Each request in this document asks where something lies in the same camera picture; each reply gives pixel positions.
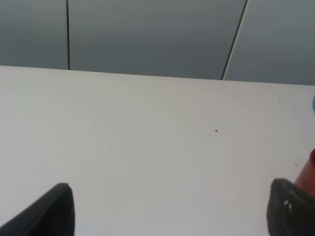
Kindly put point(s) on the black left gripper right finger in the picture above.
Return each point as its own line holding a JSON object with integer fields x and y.
{"x": 290, "y": 210}

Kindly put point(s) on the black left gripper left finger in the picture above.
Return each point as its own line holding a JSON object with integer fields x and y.
{"x": 53, "y": 214}

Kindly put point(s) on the teal translucent plastic cup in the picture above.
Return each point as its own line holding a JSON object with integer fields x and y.
{"x": 313, "y": 104}

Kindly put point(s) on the red plastic cup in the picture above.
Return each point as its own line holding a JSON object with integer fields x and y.
{"x": 306, "y": 178}

